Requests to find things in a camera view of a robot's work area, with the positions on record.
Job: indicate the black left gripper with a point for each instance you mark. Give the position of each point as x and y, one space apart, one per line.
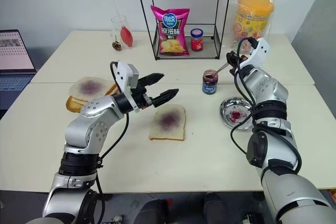
140 99

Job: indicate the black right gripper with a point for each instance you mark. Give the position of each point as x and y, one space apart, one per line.
241 60

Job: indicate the metal spoon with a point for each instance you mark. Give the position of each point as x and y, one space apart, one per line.
221 68

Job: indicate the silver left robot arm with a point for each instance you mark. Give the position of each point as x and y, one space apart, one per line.
78 132

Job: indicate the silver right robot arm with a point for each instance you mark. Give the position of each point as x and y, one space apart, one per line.
273 95

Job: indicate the open blue-label jam jar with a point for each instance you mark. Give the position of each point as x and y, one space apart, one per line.
209 83

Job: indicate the white bread slice, jam stain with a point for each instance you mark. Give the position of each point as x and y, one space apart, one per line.
168 121

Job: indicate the red jam jar with lid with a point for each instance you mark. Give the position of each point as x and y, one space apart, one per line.
197 41

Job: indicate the large jam-stained bread slice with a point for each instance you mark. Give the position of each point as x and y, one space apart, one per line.
90 87

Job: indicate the golden toasted bread slice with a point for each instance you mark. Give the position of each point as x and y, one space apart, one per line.
74 106

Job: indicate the round steel plate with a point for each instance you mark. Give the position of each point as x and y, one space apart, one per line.
236 115

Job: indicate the yellow-lid candy jar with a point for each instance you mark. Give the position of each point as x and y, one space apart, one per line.
253 16

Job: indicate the pink potato chips bag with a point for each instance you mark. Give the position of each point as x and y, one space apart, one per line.
172 32

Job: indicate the small brown patterned ball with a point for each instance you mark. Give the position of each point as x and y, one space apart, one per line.
116 45

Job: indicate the red rubber bulb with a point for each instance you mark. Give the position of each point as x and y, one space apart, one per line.
126 36

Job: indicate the clear plastic cup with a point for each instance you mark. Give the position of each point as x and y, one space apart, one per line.
116 28

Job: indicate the dark rounded shape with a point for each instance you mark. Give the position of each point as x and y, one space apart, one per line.
153 212
214 208

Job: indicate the open laptop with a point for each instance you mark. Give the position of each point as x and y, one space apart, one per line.
13 51

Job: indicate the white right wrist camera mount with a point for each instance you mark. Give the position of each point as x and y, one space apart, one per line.
258 53

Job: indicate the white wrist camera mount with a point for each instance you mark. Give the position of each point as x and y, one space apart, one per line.
258 53
123 73

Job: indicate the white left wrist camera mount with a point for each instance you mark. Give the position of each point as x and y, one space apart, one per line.
123 73

